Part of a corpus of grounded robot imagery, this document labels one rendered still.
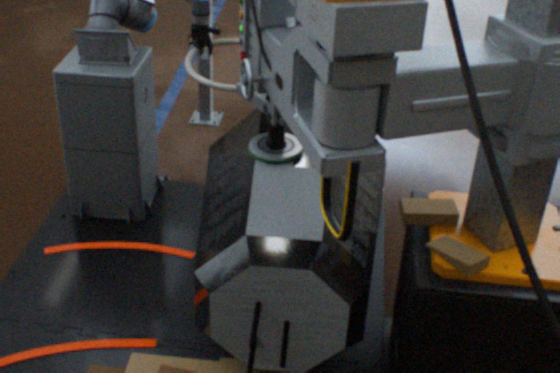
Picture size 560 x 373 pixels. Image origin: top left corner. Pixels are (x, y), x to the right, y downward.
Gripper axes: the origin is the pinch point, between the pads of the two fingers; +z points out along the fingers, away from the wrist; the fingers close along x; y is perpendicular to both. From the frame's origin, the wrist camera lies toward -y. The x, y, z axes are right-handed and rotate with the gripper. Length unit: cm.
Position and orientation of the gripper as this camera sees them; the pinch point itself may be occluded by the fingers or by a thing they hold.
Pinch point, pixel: (205, 59)
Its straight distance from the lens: 355.5
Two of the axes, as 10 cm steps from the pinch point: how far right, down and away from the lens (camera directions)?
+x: 7.4, 4.2, -5.3
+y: -6.8, 3.9, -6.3
